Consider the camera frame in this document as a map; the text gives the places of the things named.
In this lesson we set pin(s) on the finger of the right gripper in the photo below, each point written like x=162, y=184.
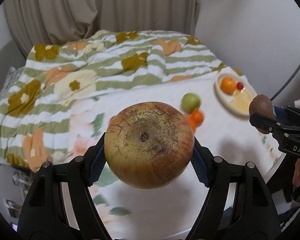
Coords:
x=275, y=125
x=278, y=112

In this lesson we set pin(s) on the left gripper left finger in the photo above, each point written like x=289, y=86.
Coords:
x=59, y=204

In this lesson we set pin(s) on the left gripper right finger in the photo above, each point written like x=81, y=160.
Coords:
x=253, y=215

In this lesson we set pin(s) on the brown kiwi with sticker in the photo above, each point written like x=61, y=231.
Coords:
x=262, y=105

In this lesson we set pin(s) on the red cherry tomato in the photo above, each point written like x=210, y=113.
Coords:
x=240, y=86

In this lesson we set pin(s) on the large orange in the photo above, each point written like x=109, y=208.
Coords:
x=192, y=122
x=228, y=85

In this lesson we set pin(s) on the russet brown apple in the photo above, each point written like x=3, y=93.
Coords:
x=148, y=145

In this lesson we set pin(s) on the person's right hand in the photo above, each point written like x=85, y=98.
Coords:
x=296, y=177

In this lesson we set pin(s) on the cream yellow plate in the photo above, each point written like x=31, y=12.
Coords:
x=237, y=103

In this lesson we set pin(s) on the white floral tablecloth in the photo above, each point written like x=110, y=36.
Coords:
x=170, y=195

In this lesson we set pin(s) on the green apple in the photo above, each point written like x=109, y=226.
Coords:
x=190, y=102

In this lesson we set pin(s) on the green striped floral quilt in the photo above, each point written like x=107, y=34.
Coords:
x=51, y=112

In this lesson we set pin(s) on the grey sofa backrest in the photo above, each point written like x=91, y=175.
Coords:
x=10, y=55

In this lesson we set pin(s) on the beige curtain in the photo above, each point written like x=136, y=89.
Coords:
x=60, y=21

